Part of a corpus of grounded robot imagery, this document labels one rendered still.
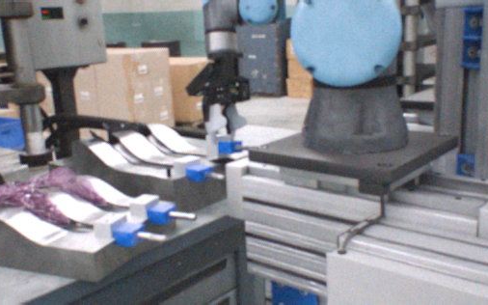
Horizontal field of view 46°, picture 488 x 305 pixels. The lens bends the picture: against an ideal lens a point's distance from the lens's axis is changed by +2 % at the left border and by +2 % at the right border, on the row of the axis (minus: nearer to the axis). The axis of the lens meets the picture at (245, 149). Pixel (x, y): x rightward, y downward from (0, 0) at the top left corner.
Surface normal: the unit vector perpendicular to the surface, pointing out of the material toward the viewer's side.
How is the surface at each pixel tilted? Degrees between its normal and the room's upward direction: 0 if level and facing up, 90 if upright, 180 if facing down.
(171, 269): 90
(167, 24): 90
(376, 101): 72
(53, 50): 90
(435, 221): 90
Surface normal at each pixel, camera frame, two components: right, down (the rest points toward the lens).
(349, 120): -0.27, -0.07
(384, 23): -0.24, 0.37
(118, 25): 0.81, 0.10
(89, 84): -0.51, 0.37
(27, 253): -0.40, 0.23
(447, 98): -0.64, 0.21
